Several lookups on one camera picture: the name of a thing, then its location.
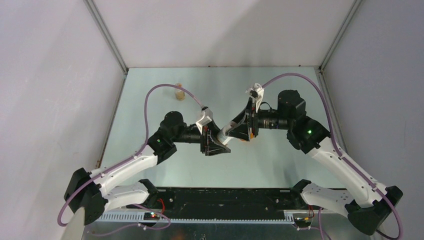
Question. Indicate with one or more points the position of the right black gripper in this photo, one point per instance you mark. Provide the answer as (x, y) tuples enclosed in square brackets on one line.
[(249, 119)]

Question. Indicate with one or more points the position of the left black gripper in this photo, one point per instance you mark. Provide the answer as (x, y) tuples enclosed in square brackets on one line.
[(209, 142)]

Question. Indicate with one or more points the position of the white pill bottle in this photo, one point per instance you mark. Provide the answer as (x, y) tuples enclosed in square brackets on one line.
[(222, 135)]

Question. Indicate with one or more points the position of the orange pill organizer box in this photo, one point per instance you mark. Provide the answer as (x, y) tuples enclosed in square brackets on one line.
[(247, 137)]

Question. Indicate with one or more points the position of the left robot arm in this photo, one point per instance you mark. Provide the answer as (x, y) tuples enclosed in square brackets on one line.
[(100, 190)]

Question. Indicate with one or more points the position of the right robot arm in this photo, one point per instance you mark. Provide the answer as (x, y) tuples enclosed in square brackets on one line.
[(365, 201)]

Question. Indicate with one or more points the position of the amber glass pill bottle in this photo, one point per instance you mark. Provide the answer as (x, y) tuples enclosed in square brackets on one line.
[(179, 94)]

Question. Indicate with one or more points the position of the left circuit board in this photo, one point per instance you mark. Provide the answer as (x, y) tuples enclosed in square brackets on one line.
[(151, 216)]

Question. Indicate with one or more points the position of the circuit board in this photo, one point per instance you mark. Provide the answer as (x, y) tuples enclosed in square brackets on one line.
[(303, 222), (151, 216)]

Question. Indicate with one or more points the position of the right circuit board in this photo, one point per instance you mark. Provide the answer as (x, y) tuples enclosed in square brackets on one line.
[(303, 222)]

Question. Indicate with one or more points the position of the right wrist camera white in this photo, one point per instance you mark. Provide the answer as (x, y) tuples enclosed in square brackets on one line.
[(256, 92)]

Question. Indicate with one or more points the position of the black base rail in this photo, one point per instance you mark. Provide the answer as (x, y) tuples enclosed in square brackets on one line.
[(227, 204)]

